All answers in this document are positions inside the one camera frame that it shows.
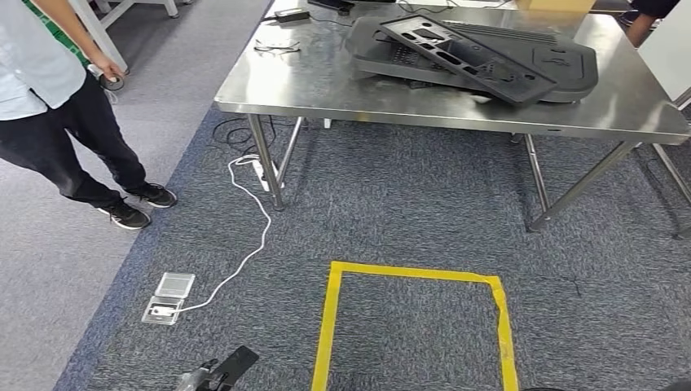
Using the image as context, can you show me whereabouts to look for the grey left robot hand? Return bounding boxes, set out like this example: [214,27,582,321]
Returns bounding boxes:
[206,345,261,391]

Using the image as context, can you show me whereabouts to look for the person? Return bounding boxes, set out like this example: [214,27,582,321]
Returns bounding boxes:
[625,0,682,49]
[0,0,178,232]

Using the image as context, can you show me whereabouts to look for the white power strip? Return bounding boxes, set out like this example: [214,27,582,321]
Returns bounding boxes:
[252,158,286,193]

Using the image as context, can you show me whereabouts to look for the black power adapter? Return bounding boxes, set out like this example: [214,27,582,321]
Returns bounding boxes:
[273,7,312,24]

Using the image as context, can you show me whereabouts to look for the black adapter cable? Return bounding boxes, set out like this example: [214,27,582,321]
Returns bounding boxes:
[261,14,355,29]

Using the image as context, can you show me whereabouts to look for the white floor cable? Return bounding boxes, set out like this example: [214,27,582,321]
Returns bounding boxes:
[177,154,273,316]

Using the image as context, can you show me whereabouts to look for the black plastic frame part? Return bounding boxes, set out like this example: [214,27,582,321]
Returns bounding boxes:
[377,14,559,107]

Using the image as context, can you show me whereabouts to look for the black flat phone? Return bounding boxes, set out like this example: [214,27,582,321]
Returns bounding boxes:
[307,0,358,12]

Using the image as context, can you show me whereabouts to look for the black mouse cable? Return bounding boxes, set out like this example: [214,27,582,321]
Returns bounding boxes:
[395,0,514,15]

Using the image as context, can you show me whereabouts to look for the green plastic crate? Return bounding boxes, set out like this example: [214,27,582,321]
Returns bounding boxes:
[21,0,91,69]

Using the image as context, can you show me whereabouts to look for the person's hand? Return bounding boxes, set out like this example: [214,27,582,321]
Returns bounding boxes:
[90,52,127,86]

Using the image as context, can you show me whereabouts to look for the thin-framed eyeglasses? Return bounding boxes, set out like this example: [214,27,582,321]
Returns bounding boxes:
[253,37,302,55]

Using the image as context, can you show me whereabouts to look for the black floor cables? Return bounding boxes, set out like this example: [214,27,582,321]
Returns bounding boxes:
[211,114,305,156]

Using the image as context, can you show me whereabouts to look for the large black plastic cover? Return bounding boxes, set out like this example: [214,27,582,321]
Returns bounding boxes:
[345,14,600,105]

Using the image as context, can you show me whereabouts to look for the dark tape roll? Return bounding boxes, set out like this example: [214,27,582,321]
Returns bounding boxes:
[99,72,127,92]

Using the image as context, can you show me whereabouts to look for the stainless steel workbench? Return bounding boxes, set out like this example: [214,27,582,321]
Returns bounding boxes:
[213,0,691,234]

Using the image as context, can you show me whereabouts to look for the brown cardboard box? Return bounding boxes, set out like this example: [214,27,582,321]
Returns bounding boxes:
[514,0,598,14]

